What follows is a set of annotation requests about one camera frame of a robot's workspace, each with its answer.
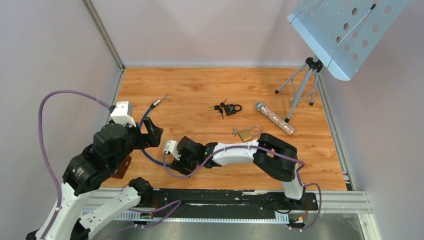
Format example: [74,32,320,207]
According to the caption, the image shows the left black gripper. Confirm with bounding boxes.
[112,115,164,169]

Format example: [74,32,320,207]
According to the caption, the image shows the blue cable lock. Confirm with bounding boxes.
[137,97,173,168]

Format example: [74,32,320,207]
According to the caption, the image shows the brass padlock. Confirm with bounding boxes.
[238,125,262,143]

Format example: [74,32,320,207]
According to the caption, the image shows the small black padlock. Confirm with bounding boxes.
[223,104,243,116]

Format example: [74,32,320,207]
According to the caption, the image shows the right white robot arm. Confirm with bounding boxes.
[163,133,306,209]

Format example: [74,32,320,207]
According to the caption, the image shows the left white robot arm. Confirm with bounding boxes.
[26,117,164,240]

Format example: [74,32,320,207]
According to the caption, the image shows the brown wooden block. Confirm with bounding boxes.
[111,155,132,179]

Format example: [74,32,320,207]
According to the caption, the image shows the brass padlock keys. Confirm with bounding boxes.
[232,127,238,137]

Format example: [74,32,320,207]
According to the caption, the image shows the glitter microphone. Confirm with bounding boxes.
[254,101,296,136]

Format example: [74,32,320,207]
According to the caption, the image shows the blue music stand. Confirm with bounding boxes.
[274,0,410,123]

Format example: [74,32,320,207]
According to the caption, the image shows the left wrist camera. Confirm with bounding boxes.
[109,100,137,127]

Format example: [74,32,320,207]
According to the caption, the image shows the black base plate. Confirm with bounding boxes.
[137,188,318,220]

